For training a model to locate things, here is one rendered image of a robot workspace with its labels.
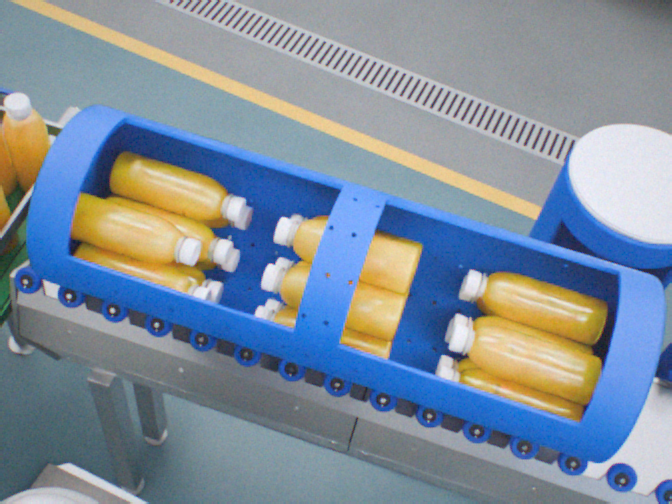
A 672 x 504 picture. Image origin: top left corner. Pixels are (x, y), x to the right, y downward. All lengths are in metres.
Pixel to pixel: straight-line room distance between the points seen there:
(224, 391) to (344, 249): 0.40
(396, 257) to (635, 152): 0.64
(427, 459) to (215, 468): 0.99
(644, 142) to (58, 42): 2.22
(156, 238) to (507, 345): 0.52
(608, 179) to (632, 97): 1.85
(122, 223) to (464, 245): 0.53
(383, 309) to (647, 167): 0.66
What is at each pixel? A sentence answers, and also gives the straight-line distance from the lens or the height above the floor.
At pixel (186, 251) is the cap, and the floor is 1.13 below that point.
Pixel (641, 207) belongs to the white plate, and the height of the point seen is 1.04.
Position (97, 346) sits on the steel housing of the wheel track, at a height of 0.87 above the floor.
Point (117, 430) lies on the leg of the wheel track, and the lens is 1.91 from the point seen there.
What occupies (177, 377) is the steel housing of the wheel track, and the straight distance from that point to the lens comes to 1.45.
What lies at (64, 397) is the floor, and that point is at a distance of 2.42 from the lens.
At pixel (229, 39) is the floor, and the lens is 3.28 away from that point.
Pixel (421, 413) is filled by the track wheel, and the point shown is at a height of 0.97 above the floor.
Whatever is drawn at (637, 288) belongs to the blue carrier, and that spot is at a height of 1.23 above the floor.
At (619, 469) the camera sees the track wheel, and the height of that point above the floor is 0.98.
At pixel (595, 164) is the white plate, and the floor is 1.04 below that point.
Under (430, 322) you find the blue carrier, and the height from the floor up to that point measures 0.97.
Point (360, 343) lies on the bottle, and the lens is 1.22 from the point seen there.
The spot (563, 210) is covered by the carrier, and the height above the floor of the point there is 0.98.
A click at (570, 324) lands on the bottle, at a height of 1.12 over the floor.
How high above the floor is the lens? 2.15
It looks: 55 degrees down
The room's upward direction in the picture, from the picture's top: 10 degrees clockwise
